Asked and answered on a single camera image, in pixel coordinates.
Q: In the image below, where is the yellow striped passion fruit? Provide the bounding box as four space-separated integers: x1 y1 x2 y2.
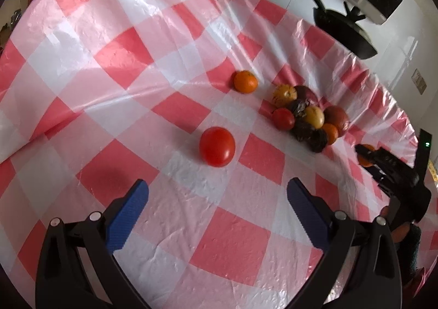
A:
273 84 297 107

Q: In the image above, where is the person's right hand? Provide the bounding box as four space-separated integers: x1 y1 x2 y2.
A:
379 204 423 282

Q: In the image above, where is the dark wrinkled passion fruit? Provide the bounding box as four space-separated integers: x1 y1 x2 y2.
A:
287 99 312 117
308 128 328 154
291 119 315 142

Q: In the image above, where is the small red tomato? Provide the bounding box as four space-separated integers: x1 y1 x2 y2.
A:
272 108 295 131

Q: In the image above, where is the black pan lid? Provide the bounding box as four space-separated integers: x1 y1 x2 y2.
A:
316 2 372 46

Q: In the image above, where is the beige wall socket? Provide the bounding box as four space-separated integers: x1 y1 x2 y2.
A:
411 68 427 95

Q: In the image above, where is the large orange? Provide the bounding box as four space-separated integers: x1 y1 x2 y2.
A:
234 70 258 94

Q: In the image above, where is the small orange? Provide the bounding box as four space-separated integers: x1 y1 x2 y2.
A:
356 144 377 168
321 123 339 145

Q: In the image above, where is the black frying pan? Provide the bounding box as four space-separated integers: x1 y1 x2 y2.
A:
286 0 379 59

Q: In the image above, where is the large red tomato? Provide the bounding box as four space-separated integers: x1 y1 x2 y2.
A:
199 127 236 168

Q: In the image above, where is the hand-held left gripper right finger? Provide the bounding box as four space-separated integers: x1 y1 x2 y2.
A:
287 177 402 309

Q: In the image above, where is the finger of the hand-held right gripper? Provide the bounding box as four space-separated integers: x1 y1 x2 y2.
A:
355 145 391 167

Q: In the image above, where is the brown red passion fruit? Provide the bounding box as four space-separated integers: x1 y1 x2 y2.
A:
323 105 350 136

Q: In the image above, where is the smooth yellow passion fruit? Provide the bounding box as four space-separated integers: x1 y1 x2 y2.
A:
304 105 325 129

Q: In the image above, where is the red white checkered tablecloth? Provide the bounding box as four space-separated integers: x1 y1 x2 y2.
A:
0 0 428 309

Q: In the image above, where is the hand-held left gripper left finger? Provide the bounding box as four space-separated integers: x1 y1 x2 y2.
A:
35 179 151 309

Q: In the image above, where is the dark red passion fruit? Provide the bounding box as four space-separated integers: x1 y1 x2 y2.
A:
294 86 319 106

